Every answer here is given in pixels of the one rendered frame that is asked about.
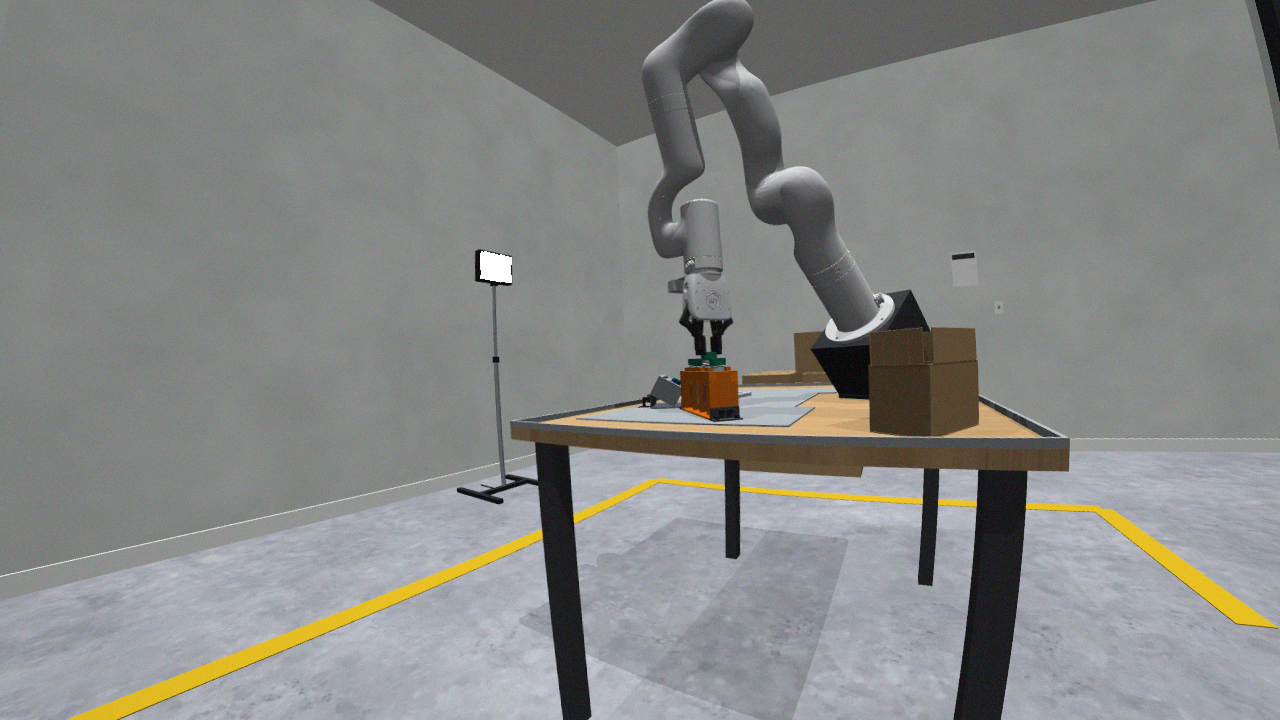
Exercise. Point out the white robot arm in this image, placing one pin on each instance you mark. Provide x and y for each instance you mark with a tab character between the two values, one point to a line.
797	196

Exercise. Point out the brown cardboard box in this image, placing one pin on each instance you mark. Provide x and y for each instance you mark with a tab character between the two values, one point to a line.
923	383

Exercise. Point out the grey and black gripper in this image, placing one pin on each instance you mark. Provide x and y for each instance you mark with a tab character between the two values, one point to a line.
707	299

